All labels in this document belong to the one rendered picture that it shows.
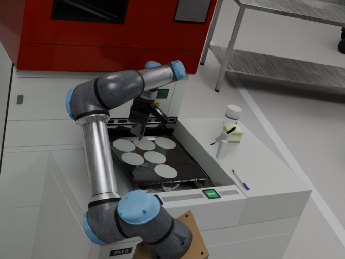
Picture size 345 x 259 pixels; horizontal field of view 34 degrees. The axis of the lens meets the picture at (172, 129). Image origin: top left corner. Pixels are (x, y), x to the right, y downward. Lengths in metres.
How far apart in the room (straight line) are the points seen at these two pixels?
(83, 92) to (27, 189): 0.86
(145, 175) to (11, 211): 0.68
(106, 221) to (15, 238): 1.07
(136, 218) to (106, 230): 0.13
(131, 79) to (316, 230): 2.52
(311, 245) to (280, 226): 1.41
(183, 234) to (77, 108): 0.53
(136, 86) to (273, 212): 0.91
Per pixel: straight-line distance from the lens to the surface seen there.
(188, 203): 2.15
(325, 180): 4.79
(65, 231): 2.39
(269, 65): 6.13
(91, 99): 1.87
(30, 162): 2.54
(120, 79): 1.85
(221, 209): 2.26
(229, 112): 2.76
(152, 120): 2.65
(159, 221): 1.73
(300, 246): 3.89
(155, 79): 2.02
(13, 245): 2.82
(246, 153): 2.61
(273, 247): 2.63
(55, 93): 2.39
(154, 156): 2.50
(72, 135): 2.53
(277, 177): 2.51
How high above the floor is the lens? 2.16
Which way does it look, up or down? 27 degrees down
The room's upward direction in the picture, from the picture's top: 16 degrees clockwise
